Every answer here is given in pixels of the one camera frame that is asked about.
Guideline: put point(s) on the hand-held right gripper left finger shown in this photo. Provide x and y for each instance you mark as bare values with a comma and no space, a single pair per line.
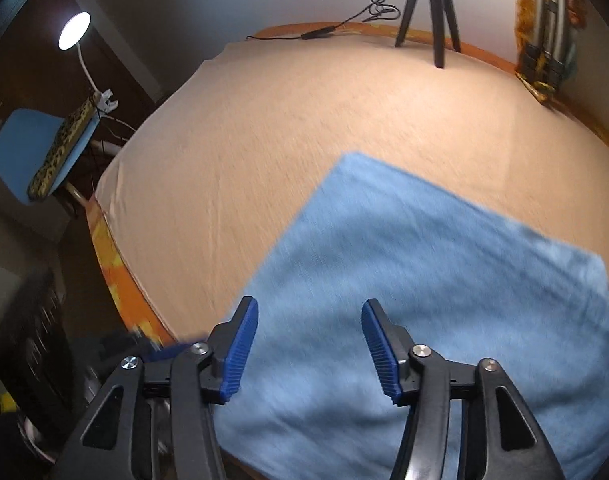
239,350

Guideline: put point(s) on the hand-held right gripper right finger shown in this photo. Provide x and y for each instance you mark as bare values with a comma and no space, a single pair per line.
382,350

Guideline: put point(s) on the blue denim pants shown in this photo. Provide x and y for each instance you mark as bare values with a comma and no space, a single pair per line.
409,260

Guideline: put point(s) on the orange patterned bedspread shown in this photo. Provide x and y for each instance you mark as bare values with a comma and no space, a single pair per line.
109,250

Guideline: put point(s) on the person's striped grey top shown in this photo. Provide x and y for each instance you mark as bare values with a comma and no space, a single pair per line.
32,340

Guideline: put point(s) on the beige bed sheet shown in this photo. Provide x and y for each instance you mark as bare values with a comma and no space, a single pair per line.
284,135

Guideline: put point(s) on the blue chair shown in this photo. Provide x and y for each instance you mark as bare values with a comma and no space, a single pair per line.
19,140

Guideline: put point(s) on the black tripod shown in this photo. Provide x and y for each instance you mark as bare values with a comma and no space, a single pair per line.
437,10

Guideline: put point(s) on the brown wooden door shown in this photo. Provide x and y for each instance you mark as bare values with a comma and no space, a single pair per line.
29,60

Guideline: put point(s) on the white clamp desk lamp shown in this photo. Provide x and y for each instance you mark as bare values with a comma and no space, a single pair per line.
74,31

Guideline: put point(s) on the silver folded tripod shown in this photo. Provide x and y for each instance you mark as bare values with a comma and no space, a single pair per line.
549,20

